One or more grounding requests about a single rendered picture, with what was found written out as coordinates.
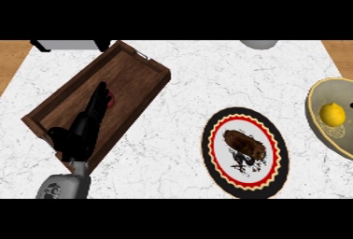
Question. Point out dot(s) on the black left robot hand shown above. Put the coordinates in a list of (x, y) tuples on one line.
[(89, 119)]

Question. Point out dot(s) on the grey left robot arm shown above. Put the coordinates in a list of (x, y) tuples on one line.
[(69, 183)]

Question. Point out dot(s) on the black red white plate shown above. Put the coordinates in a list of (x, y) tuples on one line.
[(246, 152)]

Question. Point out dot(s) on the grey bowl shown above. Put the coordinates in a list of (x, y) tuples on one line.
[(329, 93)]

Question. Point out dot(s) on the yellow lemon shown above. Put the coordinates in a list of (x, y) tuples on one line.
[(333, 114)]

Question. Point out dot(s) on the red fruit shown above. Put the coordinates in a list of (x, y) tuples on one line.
[(110, 100)]

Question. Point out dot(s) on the brown wooden tray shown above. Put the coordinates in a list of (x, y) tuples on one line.
[(125, 81)]

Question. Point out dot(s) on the grey appliance with black legs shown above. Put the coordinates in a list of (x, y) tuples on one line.
[(69, 44)]

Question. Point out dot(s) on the brown potato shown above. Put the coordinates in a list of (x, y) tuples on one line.
[(244, 144)]

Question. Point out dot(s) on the grey round object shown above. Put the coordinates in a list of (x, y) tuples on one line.
[(259, 44)]

